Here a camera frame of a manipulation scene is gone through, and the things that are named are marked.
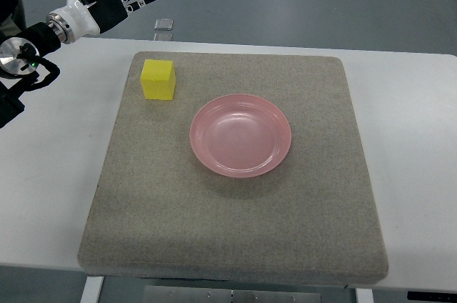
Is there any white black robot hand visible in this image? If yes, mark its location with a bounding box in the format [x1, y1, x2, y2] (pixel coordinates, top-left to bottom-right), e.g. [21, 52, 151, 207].
[46, 0, 156, 44]

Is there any yellow foam block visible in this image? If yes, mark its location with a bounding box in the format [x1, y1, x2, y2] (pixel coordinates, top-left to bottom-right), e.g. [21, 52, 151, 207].
[140, 59, 176, 101]

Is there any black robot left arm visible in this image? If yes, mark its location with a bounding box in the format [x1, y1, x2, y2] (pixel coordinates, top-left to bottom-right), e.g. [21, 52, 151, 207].
[1, 0, 155, 126]

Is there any upper silver floor plate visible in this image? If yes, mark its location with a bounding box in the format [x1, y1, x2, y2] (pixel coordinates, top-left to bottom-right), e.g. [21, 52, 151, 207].
[154, 19, 174, 31]

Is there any silver floor plate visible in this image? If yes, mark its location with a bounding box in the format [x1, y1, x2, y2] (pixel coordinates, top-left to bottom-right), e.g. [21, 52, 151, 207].
[154, 19, 174, 31]
[154, 33, 173, 41]

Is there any lower silver floor plate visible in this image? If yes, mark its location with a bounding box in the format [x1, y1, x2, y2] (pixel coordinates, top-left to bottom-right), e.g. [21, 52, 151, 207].
[154, 33, 173, 41]

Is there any pink plastic plate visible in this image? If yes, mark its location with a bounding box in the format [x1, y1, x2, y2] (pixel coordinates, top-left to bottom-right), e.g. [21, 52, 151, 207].
[189, 94, 292, 179]

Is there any grey foam mat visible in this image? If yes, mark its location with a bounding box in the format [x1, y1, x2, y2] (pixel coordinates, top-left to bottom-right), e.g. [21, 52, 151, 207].
[78, 51, 388, 286]

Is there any white table leg left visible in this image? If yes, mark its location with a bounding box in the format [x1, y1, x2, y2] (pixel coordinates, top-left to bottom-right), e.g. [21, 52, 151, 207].
[80, 277, 104, 303]

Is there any grey metal base plate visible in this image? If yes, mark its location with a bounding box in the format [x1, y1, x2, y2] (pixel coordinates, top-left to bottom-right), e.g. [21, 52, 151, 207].
[143, 286, 322, 303]

